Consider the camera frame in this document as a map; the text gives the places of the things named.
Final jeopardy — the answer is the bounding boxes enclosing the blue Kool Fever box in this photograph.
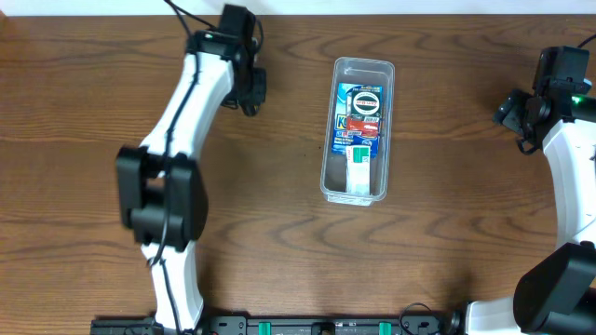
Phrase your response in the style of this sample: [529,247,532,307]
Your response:
[332,82,384,158]

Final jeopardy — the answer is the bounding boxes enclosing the green round-label box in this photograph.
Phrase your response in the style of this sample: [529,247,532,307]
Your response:
[350,86,382,118]

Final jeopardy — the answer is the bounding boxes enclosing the red small box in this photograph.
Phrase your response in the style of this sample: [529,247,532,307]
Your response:
[346,116,381,138]

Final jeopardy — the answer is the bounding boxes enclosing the green white medicine box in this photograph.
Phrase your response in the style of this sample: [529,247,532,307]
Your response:
[345,145,371,195]

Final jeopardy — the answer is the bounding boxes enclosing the dark bottle white cap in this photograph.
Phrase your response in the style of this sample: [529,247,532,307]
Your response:
[242,104,259,117]

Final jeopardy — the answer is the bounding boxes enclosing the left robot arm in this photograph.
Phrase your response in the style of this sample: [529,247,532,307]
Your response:
[115,31,266,334]

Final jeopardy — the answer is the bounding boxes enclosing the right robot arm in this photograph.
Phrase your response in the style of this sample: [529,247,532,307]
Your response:
[463,89,595,334]

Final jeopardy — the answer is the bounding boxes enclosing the clear plastic container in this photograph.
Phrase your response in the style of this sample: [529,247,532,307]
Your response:
[320,57,395,207]

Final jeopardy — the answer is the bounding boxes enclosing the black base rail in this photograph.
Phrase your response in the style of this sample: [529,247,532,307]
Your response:
[90,315,462,335]

